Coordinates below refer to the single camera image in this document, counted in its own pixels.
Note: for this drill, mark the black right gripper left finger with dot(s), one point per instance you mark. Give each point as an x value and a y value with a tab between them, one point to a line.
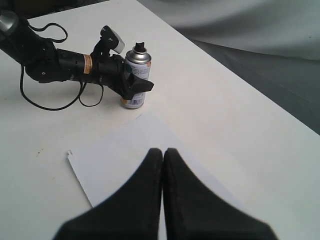
131	213

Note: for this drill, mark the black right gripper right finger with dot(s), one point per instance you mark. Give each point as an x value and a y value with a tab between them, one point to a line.
193	212

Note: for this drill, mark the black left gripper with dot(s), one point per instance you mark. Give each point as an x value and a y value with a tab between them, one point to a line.
108	71

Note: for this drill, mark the spray paint can with dots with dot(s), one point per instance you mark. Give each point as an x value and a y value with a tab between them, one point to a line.
137	62

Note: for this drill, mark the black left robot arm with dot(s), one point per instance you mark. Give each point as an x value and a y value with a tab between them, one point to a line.
45	63

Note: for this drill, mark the white paper stack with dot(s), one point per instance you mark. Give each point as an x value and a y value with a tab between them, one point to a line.
135	149

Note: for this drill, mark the grey backdrop cloth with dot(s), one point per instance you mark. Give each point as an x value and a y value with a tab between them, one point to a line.
274	45

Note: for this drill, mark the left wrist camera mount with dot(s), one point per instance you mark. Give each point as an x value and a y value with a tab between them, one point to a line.
109	41

